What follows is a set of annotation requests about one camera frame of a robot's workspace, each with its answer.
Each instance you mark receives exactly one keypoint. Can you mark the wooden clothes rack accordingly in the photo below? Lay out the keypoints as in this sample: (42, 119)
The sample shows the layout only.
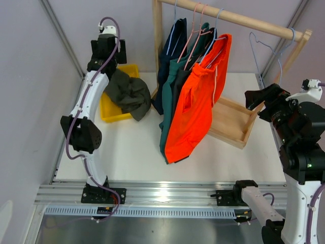
(232, 122)

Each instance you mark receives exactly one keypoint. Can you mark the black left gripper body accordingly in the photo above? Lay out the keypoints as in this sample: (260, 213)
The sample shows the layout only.
(120, 58)

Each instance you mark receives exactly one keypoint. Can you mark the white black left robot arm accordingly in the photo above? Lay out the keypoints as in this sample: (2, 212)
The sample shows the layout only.
(83, 137)

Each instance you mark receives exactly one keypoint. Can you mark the pink hanger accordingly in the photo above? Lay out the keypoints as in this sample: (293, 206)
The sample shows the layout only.
(191, 33)
(203, 29)

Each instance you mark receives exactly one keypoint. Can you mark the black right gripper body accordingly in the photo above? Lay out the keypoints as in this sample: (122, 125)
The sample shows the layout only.
(279, 110)

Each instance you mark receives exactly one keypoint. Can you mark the slotted grey cable duct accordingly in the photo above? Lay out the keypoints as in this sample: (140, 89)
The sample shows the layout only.
(209, 213)

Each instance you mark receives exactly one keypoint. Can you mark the orange mesh shorts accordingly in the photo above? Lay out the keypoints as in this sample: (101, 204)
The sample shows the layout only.
(202, 89)

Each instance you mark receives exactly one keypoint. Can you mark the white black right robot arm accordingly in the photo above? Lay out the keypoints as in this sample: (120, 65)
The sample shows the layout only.
(299, 123)

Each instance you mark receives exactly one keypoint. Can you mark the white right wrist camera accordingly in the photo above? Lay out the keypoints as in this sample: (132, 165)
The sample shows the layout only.
(311, 91)

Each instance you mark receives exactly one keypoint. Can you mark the aluminium mounting rail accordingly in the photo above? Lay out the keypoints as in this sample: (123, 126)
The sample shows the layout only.
(139, 194)

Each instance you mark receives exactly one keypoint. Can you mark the navy blue shorts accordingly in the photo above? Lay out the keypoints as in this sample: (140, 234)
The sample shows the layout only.
(162, 76)

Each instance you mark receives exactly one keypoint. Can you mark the black shorts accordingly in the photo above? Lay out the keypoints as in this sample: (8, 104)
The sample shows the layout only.
(176, 79)

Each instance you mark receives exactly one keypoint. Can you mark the pink hanger left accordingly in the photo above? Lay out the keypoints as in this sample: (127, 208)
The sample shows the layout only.
(191, 33)

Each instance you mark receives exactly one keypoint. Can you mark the pink hanger right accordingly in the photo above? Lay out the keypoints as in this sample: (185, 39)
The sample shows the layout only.
(203, 29)

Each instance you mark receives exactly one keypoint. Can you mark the yellow plastic tray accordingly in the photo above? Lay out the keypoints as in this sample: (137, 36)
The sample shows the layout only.
(109, 111)

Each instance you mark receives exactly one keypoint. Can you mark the teal green shorts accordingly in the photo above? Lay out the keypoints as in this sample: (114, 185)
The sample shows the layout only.
(173, 57)

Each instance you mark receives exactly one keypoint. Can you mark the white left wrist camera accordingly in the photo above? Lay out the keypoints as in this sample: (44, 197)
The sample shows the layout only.
(109, 29)

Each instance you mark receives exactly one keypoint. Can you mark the olive green shorts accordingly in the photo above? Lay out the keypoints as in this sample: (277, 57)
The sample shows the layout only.
(130, 94)

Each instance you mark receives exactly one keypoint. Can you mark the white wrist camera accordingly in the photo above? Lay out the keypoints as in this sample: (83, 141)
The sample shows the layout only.
(109, 29)
(311, 91)

